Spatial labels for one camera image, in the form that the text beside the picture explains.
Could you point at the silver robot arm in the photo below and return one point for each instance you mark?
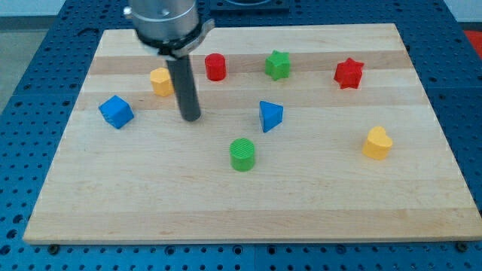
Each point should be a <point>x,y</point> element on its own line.
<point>173,27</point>

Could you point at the blue triangle block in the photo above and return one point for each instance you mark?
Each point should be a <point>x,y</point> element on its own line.
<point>270,115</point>

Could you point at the green cylinder block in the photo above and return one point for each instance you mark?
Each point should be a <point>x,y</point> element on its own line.
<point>242,154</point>

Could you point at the wooden board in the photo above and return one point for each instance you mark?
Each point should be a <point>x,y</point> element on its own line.
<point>162,180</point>

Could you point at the red cylinder block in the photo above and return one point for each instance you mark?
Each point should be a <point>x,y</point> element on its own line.
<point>215,64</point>

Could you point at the green star block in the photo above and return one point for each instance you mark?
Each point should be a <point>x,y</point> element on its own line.
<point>278,65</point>

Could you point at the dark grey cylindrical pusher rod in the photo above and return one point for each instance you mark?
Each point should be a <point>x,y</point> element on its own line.
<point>182,78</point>

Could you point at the yellow hexagon block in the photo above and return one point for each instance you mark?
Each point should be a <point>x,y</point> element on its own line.
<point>161,82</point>

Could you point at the red star block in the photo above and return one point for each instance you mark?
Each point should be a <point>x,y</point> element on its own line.
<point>349,73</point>

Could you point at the blue cube block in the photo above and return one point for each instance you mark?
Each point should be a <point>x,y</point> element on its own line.
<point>116,112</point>

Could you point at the yellow heart block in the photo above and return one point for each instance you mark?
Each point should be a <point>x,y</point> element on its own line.
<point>378,144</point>

